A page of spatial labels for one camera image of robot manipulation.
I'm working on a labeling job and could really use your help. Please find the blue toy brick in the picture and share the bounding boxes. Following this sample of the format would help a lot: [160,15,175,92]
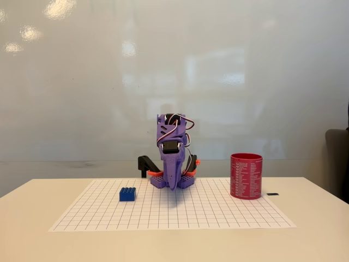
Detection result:
[119,187,137,203]

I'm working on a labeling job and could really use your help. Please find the red cup with white print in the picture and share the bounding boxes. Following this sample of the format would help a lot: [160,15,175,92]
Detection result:
[230,153,263,200]

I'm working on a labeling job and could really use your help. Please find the white grid paper sheet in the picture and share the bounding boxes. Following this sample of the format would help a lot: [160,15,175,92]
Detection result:
[48,178,297,233]

